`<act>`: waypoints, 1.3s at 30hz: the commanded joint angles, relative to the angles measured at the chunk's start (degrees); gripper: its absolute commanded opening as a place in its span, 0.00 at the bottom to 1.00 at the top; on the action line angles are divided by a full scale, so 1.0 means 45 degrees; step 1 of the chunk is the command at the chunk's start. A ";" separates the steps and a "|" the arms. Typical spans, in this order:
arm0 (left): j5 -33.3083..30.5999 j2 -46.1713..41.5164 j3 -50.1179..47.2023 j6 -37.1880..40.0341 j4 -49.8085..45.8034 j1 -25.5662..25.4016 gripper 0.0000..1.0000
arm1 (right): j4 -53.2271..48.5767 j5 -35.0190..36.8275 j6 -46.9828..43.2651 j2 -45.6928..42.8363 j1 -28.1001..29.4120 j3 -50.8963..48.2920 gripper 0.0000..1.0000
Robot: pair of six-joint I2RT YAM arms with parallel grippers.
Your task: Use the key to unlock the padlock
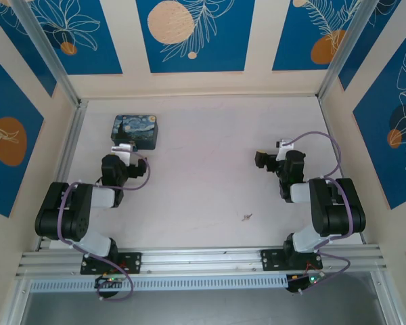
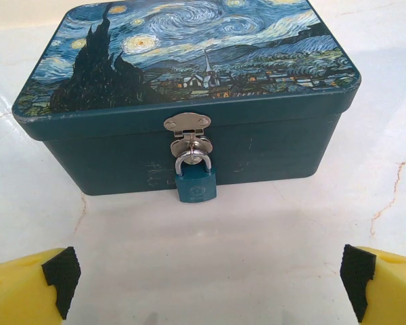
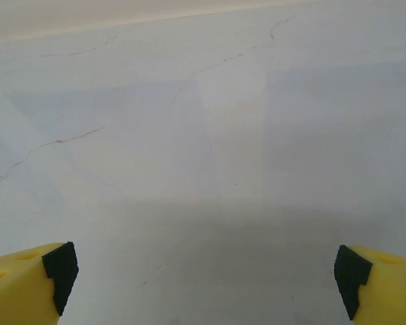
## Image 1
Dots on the aluminium corner post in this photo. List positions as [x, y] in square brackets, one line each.
[341, 44]
[47, 50]

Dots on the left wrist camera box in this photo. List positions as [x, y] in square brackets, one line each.
[120, 149]

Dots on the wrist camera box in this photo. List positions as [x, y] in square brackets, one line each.
[286, 147]
[120, 149]

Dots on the aluminium side rail right side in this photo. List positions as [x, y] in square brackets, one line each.
[328, 125]

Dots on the starry night tin box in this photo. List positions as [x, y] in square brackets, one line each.
[135, 128]

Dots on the black base plate left arm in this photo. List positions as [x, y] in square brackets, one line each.
[132, 262]

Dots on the aluminium corner post left side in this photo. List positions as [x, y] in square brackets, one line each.
[47, 50]

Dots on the aluminium corner post right side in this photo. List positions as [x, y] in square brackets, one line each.
[341, 44]

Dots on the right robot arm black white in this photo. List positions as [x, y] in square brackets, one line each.
[338, 210]

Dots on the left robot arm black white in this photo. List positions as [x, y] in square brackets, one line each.
[71, 216]

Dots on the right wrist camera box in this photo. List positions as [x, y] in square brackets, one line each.
[286, 147]

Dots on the aluminium side rail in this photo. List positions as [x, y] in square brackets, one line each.
[66, 162]
[328, 125]

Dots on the black base plate right arm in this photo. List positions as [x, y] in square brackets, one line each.
[272, 259]

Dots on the aluminium side rail left side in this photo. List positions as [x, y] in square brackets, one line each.
[66, 162]

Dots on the long aluminium base rail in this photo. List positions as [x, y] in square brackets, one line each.
[203, 259]

